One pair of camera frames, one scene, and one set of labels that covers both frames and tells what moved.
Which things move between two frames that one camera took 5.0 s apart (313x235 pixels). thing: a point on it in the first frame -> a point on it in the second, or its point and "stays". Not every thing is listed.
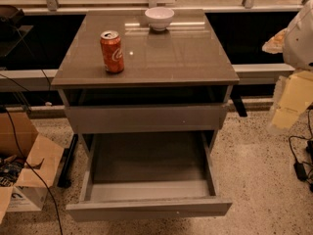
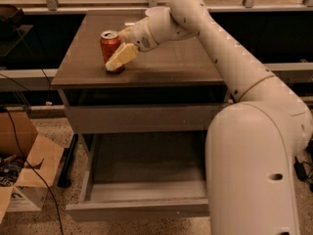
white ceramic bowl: (159, 17) stays
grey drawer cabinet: (149, 130) stays
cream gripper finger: (295, 93) -> (123, 55)
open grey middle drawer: (147, 175) stays
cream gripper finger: (275, 44) -> (126, 35)
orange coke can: (112, 53) stays
